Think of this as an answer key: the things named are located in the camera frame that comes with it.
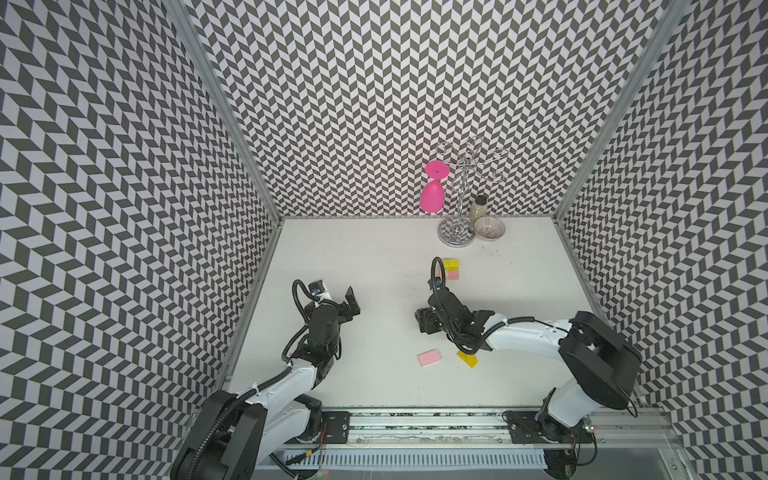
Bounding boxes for yellow cube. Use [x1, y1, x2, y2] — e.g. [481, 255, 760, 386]
[444, 259, 460, 272]

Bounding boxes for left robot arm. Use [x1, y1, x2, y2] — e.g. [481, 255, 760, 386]
[169, 279, 361, 479]

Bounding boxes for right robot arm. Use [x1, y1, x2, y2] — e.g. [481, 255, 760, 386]
[415, 257, 642, 443]

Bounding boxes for yellow wedge block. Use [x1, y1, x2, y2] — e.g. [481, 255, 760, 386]
[457, 351, 478, 368]

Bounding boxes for chrome glass holder stand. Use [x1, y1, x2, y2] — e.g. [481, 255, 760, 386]
[437, 137, 510, 248]

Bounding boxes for pink striped bowl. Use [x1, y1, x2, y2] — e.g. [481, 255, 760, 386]
[474, 216, 506, 242]

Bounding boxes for pink plastic wine glass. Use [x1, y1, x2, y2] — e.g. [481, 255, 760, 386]
[420, 160, 450, 213]

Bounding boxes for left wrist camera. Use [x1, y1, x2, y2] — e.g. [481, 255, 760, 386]
[308, 279, 332, 302]

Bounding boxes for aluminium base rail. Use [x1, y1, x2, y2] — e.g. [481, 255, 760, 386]
[239, 407, 697, 479]

